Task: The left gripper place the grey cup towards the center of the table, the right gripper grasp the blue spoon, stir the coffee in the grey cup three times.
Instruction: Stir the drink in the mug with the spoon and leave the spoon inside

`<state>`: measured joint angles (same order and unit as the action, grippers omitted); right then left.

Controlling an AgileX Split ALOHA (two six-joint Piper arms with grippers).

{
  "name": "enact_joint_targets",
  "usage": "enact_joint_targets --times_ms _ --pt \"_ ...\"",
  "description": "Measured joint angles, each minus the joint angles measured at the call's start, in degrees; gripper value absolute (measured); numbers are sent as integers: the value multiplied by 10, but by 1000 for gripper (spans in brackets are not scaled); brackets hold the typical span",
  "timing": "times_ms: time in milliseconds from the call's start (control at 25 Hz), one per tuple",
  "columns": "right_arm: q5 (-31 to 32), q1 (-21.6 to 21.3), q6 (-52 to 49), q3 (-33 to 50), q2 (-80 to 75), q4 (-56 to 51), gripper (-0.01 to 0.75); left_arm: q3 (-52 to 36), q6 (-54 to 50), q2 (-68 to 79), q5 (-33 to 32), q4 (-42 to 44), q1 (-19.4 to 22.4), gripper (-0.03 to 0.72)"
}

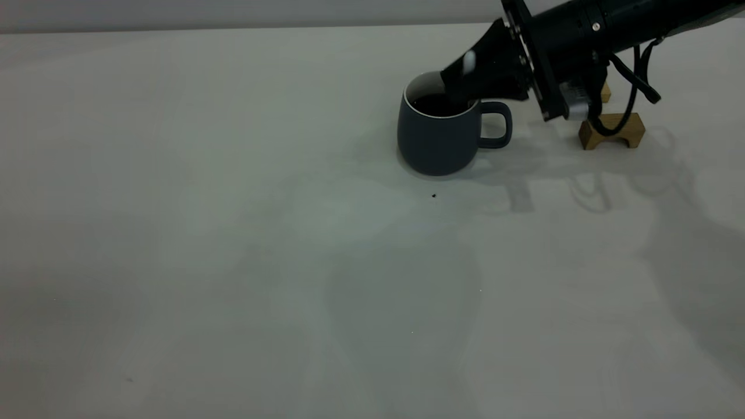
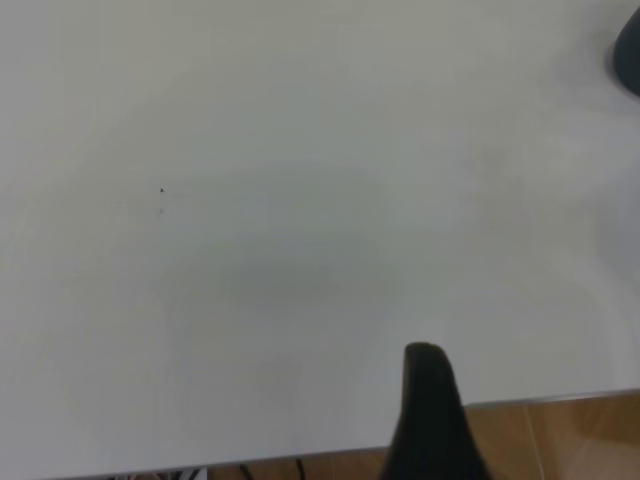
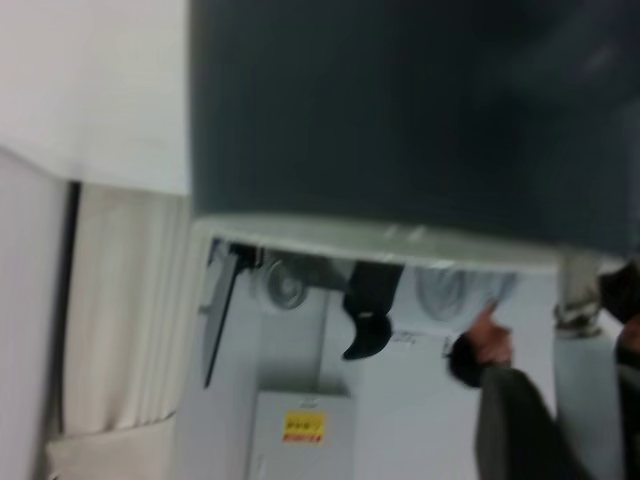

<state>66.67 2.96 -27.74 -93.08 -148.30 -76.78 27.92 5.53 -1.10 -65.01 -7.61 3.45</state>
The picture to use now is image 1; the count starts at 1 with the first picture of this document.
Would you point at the arched wooden block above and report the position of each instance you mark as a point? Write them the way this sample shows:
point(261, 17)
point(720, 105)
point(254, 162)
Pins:
point(637, 126)

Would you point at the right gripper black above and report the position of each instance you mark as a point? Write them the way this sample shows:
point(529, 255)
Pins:
point(553, 58)

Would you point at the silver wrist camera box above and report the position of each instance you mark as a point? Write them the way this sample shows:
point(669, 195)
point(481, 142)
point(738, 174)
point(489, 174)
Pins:
point(576, 102)

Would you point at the dark grey ceramic coffee cup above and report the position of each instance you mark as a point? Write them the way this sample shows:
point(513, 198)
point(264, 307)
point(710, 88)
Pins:
point(436, 145)

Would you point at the flat rectangular wooden block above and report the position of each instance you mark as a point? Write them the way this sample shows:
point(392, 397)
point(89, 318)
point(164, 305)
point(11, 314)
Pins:
point(606, 93)

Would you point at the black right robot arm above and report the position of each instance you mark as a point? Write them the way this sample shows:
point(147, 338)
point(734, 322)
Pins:
point(640, 20)

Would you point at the black camera bracket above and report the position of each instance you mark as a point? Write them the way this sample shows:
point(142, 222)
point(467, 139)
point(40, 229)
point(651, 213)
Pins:
point(598, 87)

